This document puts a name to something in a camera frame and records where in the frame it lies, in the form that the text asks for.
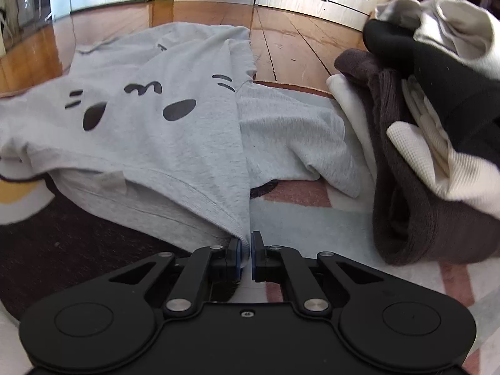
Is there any white smooth garment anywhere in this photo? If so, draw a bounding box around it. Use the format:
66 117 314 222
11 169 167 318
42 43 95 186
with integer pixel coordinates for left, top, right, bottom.
326 74 378 174

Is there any patterned rug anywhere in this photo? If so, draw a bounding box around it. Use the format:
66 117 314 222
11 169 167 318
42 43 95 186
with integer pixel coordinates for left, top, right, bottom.
0 80 500 375

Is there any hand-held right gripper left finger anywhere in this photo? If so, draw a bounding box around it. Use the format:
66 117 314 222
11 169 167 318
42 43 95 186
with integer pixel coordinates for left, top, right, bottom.
109 238 243 319

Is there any grey cat-print t-shirt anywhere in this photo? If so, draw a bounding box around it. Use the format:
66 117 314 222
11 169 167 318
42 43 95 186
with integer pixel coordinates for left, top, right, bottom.
0 21 366 258

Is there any brown knit garment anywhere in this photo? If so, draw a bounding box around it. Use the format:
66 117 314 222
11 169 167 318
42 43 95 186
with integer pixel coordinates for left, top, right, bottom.
334 49 500 266

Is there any black garment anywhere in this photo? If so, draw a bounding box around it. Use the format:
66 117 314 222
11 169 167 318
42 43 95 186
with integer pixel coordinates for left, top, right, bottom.
363 19 500 157

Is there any white waffle garment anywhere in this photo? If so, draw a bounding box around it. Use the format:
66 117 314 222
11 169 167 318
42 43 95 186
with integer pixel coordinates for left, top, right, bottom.
387 76 500 219

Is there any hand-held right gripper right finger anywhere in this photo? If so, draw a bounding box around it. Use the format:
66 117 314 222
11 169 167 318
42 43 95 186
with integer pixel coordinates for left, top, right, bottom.
250 230 385 317

